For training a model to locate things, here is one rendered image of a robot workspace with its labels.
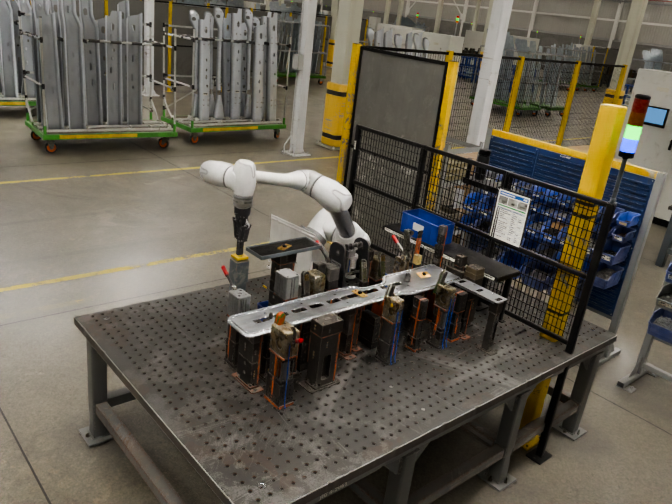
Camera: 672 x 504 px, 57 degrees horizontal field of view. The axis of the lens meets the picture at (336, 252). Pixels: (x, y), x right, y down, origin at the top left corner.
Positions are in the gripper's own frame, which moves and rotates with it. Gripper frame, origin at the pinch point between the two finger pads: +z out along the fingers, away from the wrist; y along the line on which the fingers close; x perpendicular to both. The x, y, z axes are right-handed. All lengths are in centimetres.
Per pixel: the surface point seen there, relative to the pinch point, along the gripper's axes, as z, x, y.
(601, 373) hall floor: 120, 278, 71
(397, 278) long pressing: 20, 81, 29
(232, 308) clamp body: 21.0, -13.1, 16.9
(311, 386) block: 49, 8, 52
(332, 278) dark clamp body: 17, 44, 18
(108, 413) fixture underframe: 97, -49, -36
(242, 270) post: 10.2, -0.2, 3.6
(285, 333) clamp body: 14, -13, 56
